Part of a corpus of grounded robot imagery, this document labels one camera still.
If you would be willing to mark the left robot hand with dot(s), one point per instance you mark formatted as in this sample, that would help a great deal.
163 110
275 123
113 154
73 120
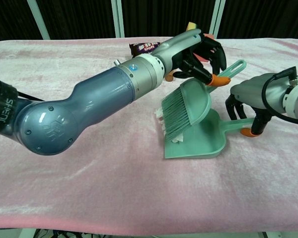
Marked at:
178 44

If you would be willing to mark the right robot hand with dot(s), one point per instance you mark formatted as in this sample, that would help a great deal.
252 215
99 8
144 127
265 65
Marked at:
258 91

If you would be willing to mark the teal hand broom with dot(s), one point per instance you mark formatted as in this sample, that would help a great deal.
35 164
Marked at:
196 99

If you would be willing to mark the teal plastic dustpan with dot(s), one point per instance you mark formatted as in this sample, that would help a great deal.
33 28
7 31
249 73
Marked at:
206 141

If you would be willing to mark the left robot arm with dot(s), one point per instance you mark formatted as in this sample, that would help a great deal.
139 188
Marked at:
101 89

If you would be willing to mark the yellow green sponge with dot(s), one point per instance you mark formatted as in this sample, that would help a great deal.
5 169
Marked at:
191 26

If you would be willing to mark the pink sponge block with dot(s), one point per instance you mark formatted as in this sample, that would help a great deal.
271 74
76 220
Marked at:
209 36

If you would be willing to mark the brown wooden cylinder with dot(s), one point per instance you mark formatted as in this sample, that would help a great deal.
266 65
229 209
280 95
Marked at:
168 77

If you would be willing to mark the brown snack packet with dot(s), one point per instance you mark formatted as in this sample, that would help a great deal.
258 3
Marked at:
141 48

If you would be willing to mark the black pleated curtain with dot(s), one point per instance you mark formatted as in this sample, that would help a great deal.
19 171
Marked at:
77 17

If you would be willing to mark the pink plush blanket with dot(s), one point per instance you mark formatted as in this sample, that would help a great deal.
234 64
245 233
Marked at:
139 186

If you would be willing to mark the pale green frame post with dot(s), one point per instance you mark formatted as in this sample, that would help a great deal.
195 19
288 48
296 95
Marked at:
38 19
217 17
118 19

